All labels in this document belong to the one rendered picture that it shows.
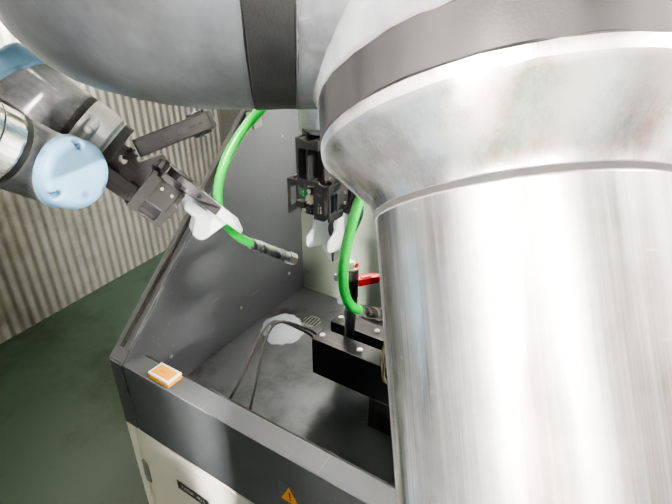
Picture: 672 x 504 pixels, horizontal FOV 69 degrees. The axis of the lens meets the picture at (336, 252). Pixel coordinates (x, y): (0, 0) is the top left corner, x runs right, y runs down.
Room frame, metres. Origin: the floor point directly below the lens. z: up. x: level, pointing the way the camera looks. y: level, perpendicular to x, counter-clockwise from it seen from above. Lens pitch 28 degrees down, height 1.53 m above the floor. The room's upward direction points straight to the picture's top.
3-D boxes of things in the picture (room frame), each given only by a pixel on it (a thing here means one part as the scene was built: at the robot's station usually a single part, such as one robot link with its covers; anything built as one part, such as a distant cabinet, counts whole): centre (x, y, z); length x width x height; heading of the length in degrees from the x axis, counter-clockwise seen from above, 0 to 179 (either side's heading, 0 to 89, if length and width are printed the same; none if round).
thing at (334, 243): (0.66, 0.00, 1.20); 0.06 x 0.03 x 0.09; 148
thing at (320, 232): (0.68, 0.03, 1.20); 0.06 x 0.03 x 0.09; 148
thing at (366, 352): (0.66, -0.13, 0.91); 0.34 x 0.10 x 0.15; 58
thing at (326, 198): (0.66, 0.02, 1.30); 0.09 x 0.08 x 0.12; 148
